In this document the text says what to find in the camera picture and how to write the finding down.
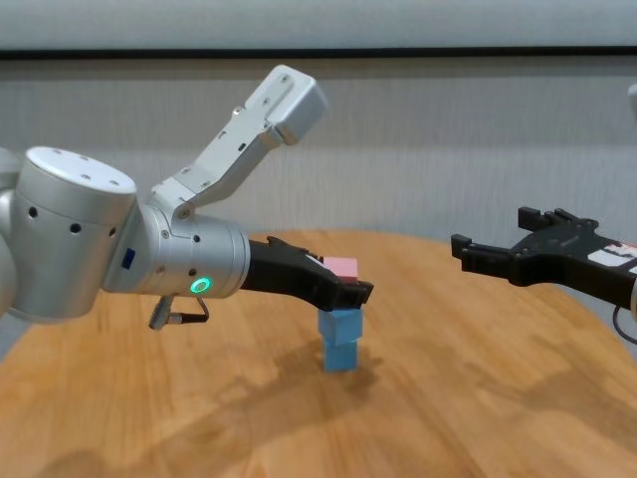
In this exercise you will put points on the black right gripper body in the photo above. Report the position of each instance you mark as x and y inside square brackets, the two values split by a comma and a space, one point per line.
[577, 259]

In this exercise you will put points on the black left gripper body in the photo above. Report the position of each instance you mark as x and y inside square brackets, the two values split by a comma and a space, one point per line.
[288, 276]

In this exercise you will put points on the pink cube block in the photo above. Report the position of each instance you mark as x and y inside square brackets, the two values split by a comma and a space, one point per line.
[343, 270]

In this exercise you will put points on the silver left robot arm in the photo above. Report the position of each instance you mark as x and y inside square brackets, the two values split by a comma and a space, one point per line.
[99, 249]

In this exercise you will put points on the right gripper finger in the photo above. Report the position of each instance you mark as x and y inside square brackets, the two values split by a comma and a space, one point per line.
[483, 259]
[545, 219]

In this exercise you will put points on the black wall rail strip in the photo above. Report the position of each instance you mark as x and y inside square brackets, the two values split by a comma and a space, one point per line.
[318, 54]

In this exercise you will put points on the blue cube block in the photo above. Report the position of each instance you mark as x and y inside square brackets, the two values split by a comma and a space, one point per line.
[341, 356]
[341, 326]

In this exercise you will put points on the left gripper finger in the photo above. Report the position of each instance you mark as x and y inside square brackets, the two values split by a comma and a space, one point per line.
[303, 255]
[351, 295]

